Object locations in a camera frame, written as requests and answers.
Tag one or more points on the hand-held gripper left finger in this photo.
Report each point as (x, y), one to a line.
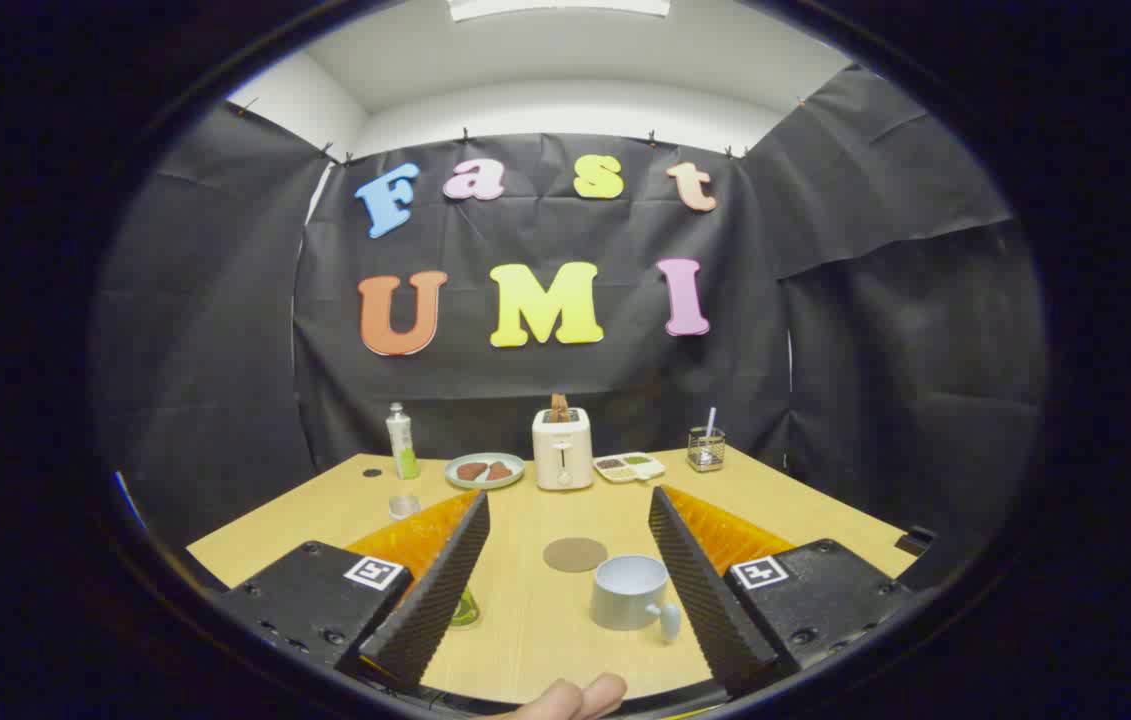
(435, 600)

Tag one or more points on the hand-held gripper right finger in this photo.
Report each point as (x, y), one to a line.
(705, 600)

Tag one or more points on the grey cup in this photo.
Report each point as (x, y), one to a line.
(625, 600)

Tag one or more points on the clear green-label juice bottle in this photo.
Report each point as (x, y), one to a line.
(404, 507)

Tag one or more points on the round brown coaster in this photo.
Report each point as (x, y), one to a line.
(575, 555)

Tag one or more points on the slim white green bottle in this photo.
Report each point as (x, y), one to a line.
(402, 440)

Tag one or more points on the wooden table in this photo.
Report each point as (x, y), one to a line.
(535, 620)

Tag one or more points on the pale green plate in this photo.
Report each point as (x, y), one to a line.
(485, 485)

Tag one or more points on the brown food piece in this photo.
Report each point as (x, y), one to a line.
(500, 471)
(471, 471)

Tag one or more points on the white divided tray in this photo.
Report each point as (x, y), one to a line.
(630, 468)

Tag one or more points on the white straw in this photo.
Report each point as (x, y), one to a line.
(710, 420)

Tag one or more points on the white toaster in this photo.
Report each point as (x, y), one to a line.
(562, 450)

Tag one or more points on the black table clamp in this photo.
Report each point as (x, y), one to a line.
(915, 541)

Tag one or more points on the brown bread slice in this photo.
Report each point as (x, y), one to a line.
(560, 405)

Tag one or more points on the black backdrop cloth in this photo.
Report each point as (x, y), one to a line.
(545, 390)

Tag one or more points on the ceiling light panel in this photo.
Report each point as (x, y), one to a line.
(555, 8)

